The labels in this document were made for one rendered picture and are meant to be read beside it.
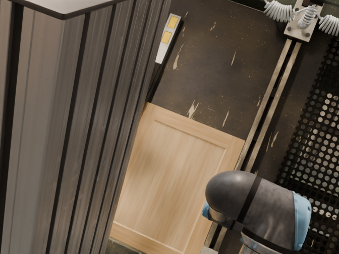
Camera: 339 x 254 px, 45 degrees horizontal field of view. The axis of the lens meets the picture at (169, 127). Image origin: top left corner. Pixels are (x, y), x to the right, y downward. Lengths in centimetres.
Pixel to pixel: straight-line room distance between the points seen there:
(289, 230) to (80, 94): 68
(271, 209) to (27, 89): 71
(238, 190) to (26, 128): 67
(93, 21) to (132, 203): 143
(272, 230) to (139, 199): 86
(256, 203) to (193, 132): 80
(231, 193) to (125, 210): 84
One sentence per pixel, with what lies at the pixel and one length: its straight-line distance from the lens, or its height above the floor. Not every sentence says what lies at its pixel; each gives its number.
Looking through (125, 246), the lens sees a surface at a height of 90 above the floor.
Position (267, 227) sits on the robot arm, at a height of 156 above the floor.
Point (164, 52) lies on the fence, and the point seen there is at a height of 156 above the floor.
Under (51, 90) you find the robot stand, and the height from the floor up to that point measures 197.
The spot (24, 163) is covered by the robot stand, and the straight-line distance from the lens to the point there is 34.
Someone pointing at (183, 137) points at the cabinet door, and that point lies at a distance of 168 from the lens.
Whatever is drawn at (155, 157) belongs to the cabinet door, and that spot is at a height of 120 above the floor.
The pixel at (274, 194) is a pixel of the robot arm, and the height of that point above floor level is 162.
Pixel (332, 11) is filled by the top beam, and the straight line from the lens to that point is 177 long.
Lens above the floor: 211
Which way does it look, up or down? 28 degrees down
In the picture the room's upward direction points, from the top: 17 degrees clockwise
